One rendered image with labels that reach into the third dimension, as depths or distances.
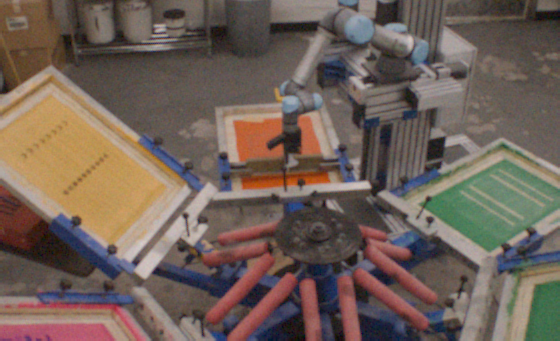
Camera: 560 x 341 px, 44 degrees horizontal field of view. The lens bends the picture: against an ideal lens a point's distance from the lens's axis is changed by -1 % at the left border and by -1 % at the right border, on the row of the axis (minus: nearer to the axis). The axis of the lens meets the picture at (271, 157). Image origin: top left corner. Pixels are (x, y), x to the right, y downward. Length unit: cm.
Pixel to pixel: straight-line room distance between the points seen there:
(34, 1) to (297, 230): 394
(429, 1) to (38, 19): 336
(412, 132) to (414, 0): 81
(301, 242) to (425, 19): 173
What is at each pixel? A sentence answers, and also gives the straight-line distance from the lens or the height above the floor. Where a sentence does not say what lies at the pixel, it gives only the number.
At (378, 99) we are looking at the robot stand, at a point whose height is 113.
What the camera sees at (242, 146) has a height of 95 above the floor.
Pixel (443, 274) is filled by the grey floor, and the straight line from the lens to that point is 428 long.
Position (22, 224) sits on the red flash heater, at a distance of 295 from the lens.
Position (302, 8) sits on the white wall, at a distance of 694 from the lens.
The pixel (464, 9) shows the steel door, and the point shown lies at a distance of 746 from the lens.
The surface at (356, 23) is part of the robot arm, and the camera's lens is 306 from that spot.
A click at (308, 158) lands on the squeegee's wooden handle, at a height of 105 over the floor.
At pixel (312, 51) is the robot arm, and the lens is 320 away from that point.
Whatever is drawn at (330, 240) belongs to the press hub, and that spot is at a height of 131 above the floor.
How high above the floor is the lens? 288
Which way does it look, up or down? 34 degrees down
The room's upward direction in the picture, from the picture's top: straight up
